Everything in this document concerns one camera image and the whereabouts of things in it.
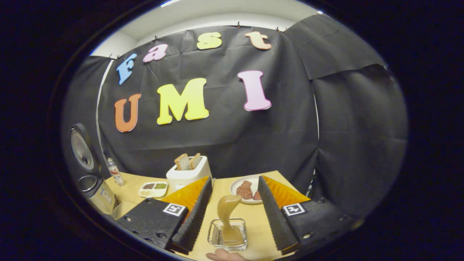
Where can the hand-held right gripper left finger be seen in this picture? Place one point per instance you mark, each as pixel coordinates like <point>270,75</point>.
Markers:
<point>194,221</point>

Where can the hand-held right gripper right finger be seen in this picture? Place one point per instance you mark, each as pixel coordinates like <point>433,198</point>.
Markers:
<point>275,217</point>

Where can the wooden spoon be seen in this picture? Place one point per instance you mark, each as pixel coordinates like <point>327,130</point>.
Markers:
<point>228,217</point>

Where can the black silver rice cooker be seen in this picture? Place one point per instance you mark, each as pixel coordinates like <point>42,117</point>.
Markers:
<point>103,197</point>

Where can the brown meat piece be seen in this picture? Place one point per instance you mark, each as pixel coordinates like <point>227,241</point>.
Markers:
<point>244,190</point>
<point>256,195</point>

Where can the white toaster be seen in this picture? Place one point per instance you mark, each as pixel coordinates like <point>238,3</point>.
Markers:
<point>185,179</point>

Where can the white plate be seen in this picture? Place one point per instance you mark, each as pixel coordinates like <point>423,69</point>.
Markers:
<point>235,194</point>

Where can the white divided condiment dish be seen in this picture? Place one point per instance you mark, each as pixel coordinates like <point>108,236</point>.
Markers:
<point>152,189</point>

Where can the toast slice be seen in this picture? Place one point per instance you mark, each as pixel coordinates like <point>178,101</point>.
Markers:
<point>182,162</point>
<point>195,161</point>

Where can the black backdrop cloth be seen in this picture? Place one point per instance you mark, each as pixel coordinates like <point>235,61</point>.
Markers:
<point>235,137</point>

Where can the clear water bottle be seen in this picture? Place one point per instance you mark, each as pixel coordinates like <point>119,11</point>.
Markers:
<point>115,174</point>

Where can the long ceiling light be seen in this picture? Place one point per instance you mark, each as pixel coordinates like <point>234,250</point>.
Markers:
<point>170,3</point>

